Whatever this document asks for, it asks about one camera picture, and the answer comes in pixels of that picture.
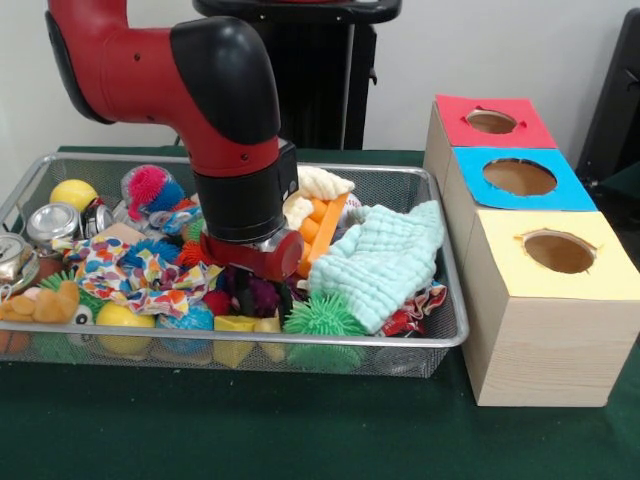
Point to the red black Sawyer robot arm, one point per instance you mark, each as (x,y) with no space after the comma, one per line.
(200,100)

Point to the shallow silver mesh bin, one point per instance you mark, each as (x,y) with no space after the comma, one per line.
(90,170)

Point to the dark green cloth side table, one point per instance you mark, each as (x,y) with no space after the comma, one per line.
(625,182)

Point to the pale yellow duck plush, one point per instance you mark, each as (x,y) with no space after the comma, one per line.
(269,325)

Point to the orange plastic block toy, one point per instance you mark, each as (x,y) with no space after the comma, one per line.
(325,225)

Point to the silver drink can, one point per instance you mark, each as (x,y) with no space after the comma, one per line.
(52,222)

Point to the black office chair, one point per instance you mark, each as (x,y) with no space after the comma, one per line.
(615,100)

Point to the wooden box with three holes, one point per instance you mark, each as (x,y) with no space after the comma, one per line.
(540,350)

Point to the green spiky rubber ball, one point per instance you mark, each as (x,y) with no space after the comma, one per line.
(325,317)

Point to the yellow ball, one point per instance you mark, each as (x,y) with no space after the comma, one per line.
(72,195)

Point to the purple knobbly ball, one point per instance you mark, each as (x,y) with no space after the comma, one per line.
(265,295)

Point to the colourful dotted cloth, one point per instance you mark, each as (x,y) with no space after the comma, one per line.
(150,285)
(430,295)

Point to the mint green knitted cloth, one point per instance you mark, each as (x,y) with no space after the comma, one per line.
(380,260)

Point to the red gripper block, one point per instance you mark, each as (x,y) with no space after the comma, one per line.
(280,260)

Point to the dark green table cloth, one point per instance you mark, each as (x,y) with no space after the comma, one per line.
(250,430)

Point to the cream knitted cloth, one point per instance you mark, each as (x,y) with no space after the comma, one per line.
(320,185)

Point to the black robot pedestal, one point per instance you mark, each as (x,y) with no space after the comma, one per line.
(320,75)

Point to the brown plush toy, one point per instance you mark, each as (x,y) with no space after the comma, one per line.
(50,305)

